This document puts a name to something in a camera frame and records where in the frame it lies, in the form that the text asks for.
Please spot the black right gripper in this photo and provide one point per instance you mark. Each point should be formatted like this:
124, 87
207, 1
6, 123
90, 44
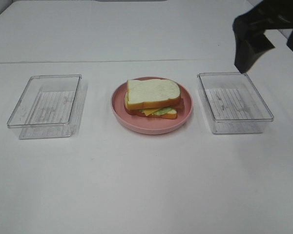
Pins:
266, 15

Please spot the bread slice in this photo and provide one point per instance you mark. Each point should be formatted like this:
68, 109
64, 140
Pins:
168, 115
152, 93

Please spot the green lettuce leaf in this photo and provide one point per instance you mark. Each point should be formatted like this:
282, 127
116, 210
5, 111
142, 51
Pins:
164, 110

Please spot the yellow cheese slice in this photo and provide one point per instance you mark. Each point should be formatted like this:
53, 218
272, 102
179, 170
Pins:
149, 111

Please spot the bacon strip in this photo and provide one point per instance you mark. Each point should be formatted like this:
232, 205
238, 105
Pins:
180, 105

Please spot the clear right plastic tray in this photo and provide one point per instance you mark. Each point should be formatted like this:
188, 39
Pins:
233, 104

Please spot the clear plastic tray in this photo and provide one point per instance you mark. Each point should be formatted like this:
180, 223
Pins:
50, 106
233, 104

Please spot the clear left plastic tray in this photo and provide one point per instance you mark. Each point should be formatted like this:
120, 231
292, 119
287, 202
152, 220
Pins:
50, 106

